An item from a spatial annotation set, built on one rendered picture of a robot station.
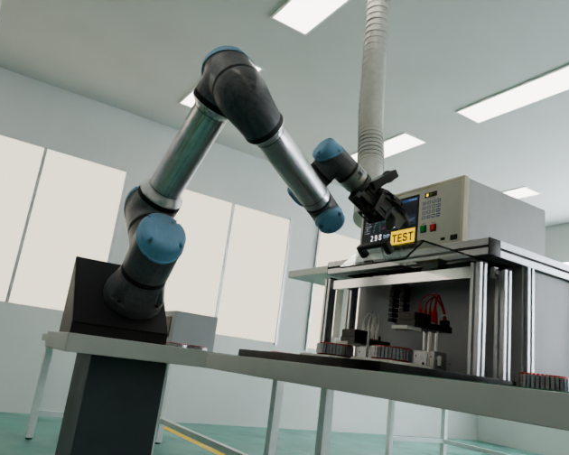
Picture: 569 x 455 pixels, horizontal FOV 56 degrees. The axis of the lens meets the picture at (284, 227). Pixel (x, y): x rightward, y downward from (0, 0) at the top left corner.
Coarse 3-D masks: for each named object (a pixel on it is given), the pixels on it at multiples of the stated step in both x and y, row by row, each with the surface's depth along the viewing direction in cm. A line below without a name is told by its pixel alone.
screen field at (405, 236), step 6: (408, 228) 164; (414, 228) 162; (396, 234) 168; (402, 234) 166; (408, 234) 164; (414, 234) 162; (390, 240) 170; (396, 240) 168; (402, 240) 166; (408, 240) 163; (414, 240) 161
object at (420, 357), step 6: (414, 354) 149; (420, 354) 147; (426, 354) 145; (432, 354) 144; (438, 354) 144; (444, 354) 145; (414, 360) 149; (420, 360) 147; (432, 360) 143; (444, 360) 145; (432, 366) 143; (444, 366) 145
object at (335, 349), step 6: (324, 342) 157; (330, 342) 156; (318, 348) 158; (324, 348) 156; (330, 348) 155; (336, 348) 155; (342, 348) 155; (348, 348) 156; (324, 354) 157; (330, 354) 155; (336, 354) 154; (342, 354) 155; (348, 354) 156
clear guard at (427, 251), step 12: (420, 240) 127; (372, 252) 138; (384, 252) 133; (396, 252) 128; (408, 252) 124; (420, 252) 137; (432, 252) 135; (444, 252) 133; (456, 252) 132; (348, 264) 140; (360, 264) 135; (372, 264) 132; (408, 264) 152; (420, 264) 150; (432, 264) 148; (444, 264) 146; (456, 264) 144; (468, 264) 143; (492, 264) 139
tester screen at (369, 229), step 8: (408, 200) 167; (416, 200) 164; (408, 208) 167; (416, 208) 164; (368, 224) 181; (376, 224) 178; (384, 224) 175; (368, 232) 180; (376, 232) 177; (384, 232) 174; (368, 240) 179
